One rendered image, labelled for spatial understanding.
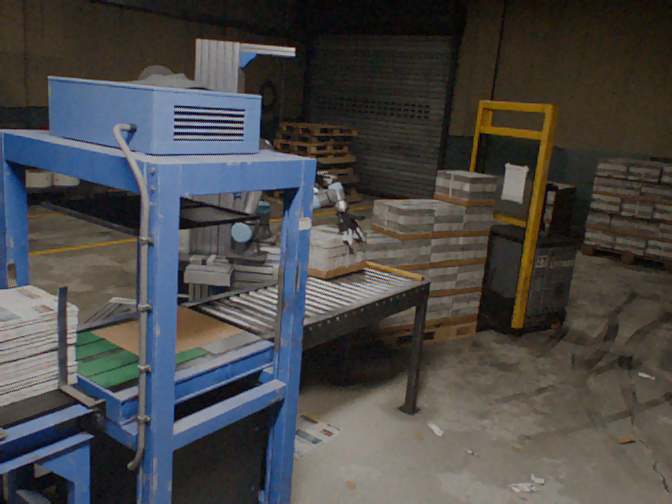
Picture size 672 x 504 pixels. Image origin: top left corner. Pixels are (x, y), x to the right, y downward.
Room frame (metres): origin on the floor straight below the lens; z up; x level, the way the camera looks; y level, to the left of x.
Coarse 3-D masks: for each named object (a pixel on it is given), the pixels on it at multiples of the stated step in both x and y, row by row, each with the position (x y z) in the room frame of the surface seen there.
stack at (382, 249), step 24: (384, 240) 4.33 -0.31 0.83; (408, 240) 4.40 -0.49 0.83; (432, 240) 4.52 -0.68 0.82; (456, 240) 4.65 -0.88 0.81; (384, 264) 4.28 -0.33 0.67; (408, 264) 4.41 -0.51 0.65; (432, 288) 4.55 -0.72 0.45; (408, 312) 4.43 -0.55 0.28; (432, 312) 4.57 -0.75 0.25; (384, 336) 4.32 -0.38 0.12
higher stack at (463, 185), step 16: (448, 176) 4.88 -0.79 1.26; (464, 176) 4.74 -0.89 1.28; (480, 176) 4.77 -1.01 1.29; (448, 192) 4.86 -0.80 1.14; (464, 192) 4.72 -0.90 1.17; (480, 192) 4.75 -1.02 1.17; (480, 208) 4.77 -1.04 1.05; (464, 224) 4.69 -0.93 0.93; (480, 224) 4.78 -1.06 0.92; (464, 240) 4.69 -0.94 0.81; (480, 240) 4.79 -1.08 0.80; (464, 256) 4.70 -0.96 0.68; (480, 256) 4.80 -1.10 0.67; (464, 272) 4.72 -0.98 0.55; (480, 272) 4.81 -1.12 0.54; (464, 304) 4.75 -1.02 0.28; (464, 320) 4.77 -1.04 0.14; (464, 336) 4.77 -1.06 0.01
